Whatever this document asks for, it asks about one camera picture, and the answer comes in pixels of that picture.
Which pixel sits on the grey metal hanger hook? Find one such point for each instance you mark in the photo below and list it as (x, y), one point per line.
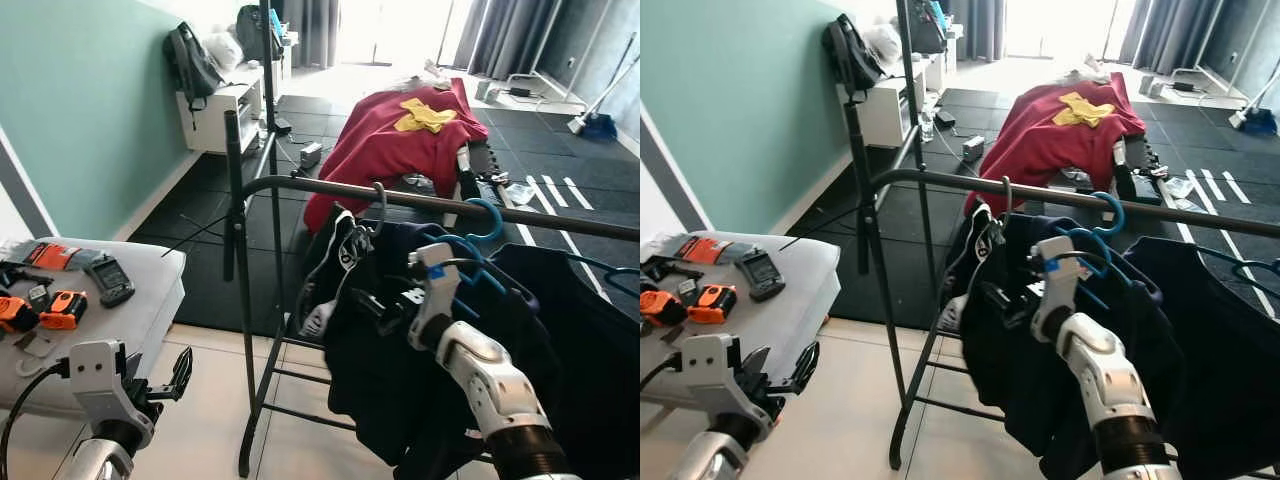
(1008, 195)
(383, 205)

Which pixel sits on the small grey box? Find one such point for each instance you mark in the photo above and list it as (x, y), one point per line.
(973, 148)
(310, 155)

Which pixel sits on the orange flat pack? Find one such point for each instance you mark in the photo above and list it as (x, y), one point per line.
(52, 256)
(703, 250)

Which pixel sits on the hanging dark garment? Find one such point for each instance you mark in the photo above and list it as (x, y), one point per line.
(590, 370)
(1220, 370)

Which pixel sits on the blue mop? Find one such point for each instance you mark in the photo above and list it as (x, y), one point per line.
(1260, 122)
(598, 127)

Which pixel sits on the grey curtain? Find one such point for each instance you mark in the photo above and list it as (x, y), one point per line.
(312, 30)
(1165, 32)
(982, 28)
(505, 35)

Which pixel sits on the large red cloth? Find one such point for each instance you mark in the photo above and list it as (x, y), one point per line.
(1040, 140)
(380, 150)

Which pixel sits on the black handheld device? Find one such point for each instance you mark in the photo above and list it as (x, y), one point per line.
(110, 280)
(760, 275)

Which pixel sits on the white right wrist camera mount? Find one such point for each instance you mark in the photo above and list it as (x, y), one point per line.
(435, 290)
(1055, 285)

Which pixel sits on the white shelf unit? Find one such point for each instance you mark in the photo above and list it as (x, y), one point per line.
(885, 115)
(215, 125)

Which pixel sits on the orange and black tool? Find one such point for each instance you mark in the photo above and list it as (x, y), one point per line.
(660, 308)
(712, 304)
(16, 315)
(64, 310)

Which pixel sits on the yellow cloth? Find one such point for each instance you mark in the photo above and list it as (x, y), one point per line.
(425, 117)
(1082, 110)

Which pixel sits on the black hand tool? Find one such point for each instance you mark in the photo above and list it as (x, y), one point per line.
(662, 268)
(22, 274)

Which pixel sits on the black and white jacket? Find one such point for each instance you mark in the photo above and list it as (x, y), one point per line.
(335, 260)
(975, 255)

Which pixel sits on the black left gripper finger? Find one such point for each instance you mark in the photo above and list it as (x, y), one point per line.
(808, 365)
(140, 365)
(758, 367)
(180, 370)

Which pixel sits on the black backpack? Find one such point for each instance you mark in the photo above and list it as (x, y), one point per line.
(190, 62)
(850, 55)

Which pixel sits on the blue plastic clothes hanger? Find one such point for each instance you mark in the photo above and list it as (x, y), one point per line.
(605, 265)
(497, 222)
(1255, 266)
(1119, 215)

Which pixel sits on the black tripod stand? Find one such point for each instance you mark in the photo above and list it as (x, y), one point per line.
(905, 60)
(268, 60)

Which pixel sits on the white plastic bag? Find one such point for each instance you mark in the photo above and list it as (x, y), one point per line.
(222, 50)
(884, 44)

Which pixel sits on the dark bag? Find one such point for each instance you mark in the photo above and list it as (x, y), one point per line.
(255, 32)
(928, 28)

